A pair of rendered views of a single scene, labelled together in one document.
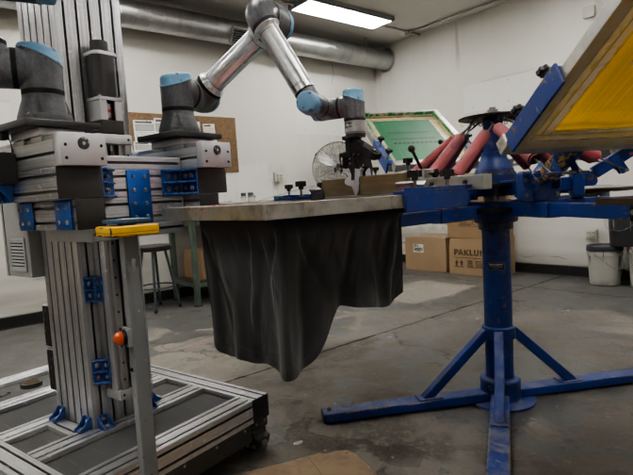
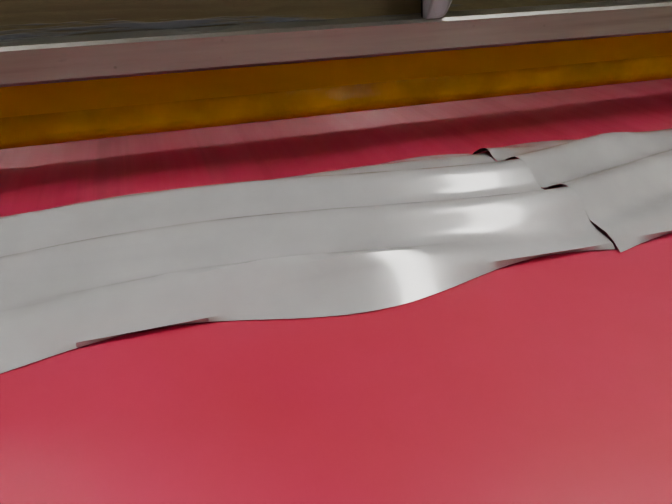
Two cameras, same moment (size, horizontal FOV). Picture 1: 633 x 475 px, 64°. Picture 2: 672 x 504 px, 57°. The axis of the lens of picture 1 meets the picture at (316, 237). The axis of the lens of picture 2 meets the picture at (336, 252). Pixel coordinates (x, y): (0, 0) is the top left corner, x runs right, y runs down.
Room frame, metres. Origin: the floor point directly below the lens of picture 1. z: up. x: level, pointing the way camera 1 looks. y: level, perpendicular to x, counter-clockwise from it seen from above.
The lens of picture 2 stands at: (1.71, 0.06, 1.02)
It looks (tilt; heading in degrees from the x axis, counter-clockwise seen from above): 28 degrees down; 292
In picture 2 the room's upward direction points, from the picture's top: 1 degrees counter-clockwise
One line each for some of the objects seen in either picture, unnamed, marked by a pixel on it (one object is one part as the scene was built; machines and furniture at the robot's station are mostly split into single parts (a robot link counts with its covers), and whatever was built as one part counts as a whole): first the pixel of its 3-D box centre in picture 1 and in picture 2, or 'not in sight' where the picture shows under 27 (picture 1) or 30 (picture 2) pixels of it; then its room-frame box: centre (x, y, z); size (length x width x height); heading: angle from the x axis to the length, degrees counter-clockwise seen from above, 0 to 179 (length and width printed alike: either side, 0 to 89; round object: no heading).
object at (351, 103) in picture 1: (352, 105); not in sight; (1.78, -0.15, 1.31); 0.09 x 0.08 x 0.11; 65
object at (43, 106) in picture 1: (44, 108); not in sight; (1.54, 0.79, 1.31); 0.15 x 0.15 x 0.10
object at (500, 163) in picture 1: (496, 256); not in sight; (2.30, -0.82, 0.67); 0.39 x 0.39 x 1.35
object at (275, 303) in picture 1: (242, 292); not in sight; (1.44, 0.22, 0.74); 0.45 x 0.03 x 0.43; 39
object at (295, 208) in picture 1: (316, 204); not in sight; (1.63, 0.00, 0.97); 0.79 x 0.58 x 0.04; 129
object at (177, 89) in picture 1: (177, 90); not in sight; (1.94, 0.49, 1.42); 0.13 x 0.12 x 0.14; 155
